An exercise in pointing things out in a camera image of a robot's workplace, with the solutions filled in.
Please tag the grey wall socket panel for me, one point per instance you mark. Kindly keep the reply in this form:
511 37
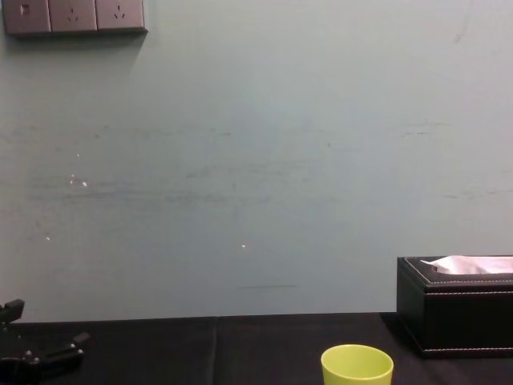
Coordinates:
74 16

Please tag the black leather tissue box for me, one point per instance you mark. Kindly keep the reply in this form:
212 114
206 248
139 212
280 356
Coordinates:
461 317

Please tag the white paper tissue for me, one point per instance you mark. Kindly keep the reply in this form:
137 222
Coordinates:
473 264

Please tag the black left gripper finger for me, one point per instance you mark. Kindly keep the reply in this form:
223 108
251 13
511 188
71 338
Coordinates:
12 309
64 349

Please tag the lime green plastic cup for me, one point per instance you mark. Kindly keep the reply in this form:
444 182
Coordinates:
356 371

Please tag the black table cloth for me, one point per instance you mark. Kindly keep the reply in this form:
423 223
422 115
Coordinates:
200 353

